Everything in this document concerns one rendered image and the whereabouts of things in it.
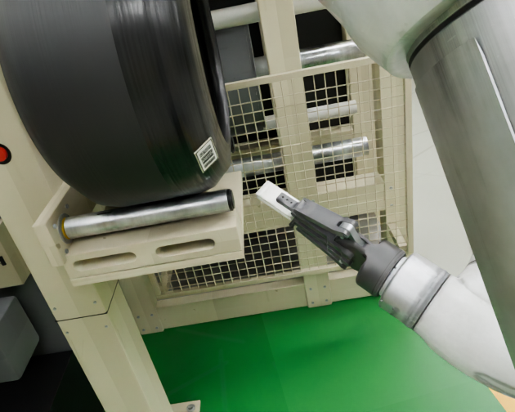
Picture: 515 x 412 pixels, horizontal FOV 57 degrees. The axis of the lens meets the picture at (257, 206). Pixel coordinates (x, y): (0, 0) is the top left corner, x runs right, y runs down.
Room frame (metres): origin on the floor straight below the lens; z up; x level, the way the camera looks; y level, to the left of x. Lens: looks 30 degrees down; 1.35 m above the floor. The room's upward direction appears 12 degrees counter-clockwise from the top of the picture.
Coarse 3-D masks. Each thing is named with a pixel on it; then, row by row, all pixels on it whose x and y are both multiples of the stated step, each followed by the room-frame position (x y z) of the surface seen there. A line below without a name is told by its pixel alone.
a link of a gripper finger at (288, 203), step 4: (280, 196) 0.62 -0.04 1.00; (284, 196) 0.62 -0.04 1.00; (288, 196) 0.62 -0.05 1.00; (276, 200) 0.62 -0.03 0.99; (280, 200) 0.61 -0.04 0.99; (284, 200) 0.61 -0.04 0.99; (288, 200) 0.61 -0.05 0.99; (292, 200) 0.61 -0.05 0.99; (284, 204) 0.61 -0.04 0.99; (288, 204) 0.60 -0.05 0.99; (292, 204) 0.60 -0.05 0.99; (296, 204) 0.60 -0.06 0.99; (300, 204) 0.58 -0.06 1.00; (304, 204) 0.58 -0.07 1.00; (288, 208) 0.61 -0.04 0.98; (292, 208) 0.60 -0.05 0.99
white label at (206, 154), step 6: (210, 138) 0.73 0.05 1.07; (204, 144) 0.73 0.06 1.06; (210, 144) 0.74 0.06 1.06; (198, 150) 0.72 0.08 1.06; (204, 150) 0.73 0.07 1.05; (210, 150) 0.74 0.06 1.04; (198, 156) 0.72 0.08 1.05; (204, 156) 0.73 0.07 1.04; (210, 156) 0.75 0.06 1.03; (216, 156) 0.76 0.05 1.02; (198, 162) 0.73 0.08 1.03; (204, 162) 0.74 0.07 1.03; (210, 162) 0.75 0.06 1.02; (204, 168) 0.74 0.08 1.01
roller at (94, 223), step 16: (208, 192) 0.83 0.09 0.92; (224, 192) 0.81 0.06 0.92; (128, 208) 0.83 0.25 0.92; (144, 208) 0.82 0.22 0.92; (160, 208) 0.81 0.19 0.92; (176, 208) 0.81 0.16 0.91; (192, 208) 0.80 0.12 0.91; (208, 208) 0.80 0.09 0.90; (224, 208) 0.80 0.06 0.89; (64, 224) 0.83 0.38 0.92; (80, 224) 0.82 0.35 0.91; (96, 224) 0.82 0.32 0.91; (112, 224) 0.81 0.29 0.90; (128, 224) 0.81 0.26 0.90; (144, 224) 0.81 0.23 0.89
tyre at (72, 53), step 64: (0, 0) 0.75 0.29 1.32; (64, 0) 0.73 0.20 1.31; (128, 0) 0.71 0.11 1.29; (192, 0) 1.19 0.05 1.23; (0, 64) 0.75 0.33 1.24; (64, 64) 0.70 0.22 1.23; (128, 64) 0.69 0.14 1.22; (192, 64) 0.72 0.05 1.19; (64, 128) 0.69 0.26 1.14; (128, 128) 0.69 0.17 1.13; (192, 128) 0.71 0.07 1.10; (128, 192) 0.75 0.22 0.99; (192, 192) 0.79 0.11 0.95
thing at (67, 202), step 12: (60, 192) 0.91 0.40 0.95; (72, 192) 0.93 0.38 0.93; (48, 204) 0.86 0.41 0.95; (60, 204) 0.87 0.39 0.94; (72, 204) 0.91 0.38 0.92; (84, 204) 0.96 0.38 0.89; (48, 216) 0.81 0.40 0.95; (60, 216) 0.84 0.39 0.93; (36, 228) 0.78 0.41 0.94; (48, 228) 0.79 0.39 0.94; (60, 228) 0.82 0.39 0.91; (48, 240) 0.78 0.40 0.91; (60, 240) 0.81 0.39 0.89; (72, 240) 0.84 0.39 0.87; (48, 252) 0.78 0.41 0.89; (60, 252) 0.79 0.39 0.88; (60, 264) 0.78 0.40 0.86
